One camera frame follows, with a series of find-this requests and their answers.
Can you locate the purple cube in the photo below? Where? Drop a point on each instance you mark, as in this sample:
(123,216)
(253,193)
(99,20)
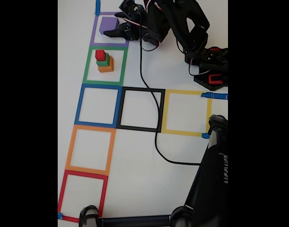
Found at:
(107,24)

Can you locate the small red cube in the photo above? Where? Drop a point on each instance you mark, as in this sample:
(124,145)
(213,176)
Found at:
(100,55)

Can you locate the green cube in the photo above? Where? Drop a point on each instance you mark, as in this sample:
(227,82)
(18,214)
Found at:
(104,62)

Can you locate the orange cube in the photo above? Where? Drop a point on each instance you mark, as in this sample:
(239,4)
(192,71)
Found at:
(106,68)

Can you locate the blue tape strip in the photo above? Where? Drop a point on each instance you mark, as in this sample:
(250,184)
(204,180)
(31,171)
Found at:
(215,96)
(205,135)
(60,215)
(98,7)

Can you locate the red printed clamp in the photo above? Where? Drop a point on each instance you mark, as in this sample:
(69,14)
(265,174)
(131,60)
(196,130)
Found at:
(215,49)
(215,81)

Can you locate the black gripper camera board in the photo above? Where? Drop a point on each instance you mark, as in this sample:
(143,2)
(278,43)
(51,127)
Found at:
(129,7)

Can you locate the purple square frame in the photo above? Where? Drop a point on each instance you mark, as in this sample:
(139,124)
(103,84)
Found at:
(94,35)

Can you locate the green square frame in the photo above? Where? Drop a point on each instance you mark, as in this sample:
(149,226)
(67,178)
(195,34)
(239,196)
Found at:
(86,68)

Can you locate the black square frame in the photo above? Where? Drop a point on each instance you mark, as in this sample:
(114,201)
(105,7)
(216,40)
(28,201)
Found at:
(119,108)

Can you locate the blue square frame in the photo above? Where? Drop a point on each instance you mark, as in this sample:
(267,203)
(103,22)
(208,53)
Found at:
(78,106)

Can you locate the yellow square frame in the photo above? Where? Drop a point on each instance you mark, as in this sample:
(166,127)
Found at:
(165,111)

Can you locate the orange square frame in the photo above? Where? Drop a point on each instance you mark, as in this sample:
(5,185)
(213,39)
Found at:
(69,151)

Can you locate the black camera tripod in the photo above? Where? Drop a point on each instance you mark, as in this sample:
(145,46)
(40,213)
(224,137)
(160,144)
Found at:
(210,177)

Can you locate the red square frame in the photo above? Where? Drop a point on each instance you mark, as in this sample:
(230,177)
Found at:
(62,194)

